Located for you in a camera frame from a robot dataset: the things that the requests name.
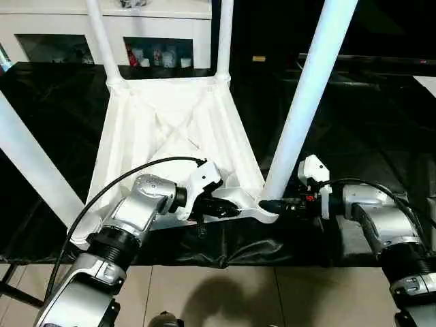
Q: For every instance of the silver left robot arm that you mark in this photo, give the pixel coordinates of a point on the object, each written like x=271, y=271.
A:
x=136, y=208

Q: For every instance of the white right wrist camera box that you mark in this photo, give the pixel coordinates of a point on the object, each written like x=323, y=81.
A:
x=313, y=174

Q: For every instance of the black folding table frame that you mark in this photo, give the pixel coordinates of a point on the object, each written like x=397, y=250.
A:
x=17, y=289

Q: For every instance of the white flat board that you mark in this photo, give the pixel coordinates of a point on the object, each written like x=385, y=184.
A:
x=426, y=85

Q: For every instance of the small red bottle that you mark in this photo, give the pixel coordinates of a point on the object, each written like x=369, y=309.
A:
x=131, y=56

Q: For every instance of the white plastic table top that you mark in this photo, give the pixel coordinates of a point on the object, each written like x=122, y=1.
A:
x=177, y=129

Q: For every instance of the grey robot foot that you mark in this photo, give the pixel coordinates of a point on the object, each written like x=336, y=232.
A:
x=165, y=320

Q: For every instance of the white cabinet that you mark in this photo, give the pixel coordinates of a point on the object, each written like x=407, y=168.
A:
x=157, y=24

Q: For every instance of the white plastic table leg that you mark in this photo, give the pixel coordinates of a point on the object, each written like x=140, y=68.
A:
x=310, y=88
x=225, y=37
x=34, y=160
x=102, y=41

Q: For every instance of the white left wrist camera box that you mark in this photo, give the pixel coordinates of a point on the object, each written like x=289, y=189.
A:
x=201, y=180

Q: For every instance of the small yellow tag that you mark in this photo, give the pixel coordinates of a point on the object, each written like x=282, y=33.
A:
x=259, y=58

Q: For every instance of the grey object on cabinet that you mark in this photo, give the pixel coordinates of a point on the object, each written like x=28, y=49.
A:
x=133, y=3

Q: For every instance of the black mat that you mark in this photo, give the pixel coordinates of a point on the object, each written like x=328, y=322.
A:
x=354, y=136

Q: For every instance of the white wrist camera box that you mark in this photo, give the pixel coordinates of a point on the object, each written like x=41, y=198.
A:
x=201, y=180
x=313, y=174

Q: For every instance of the light blue plastic pack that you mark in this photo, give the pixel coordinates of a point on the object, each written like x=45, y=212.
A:
x=5, y=58

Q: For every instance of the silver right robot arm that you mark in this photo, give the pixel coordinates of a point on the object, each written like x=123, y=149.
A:
x=385, y=225

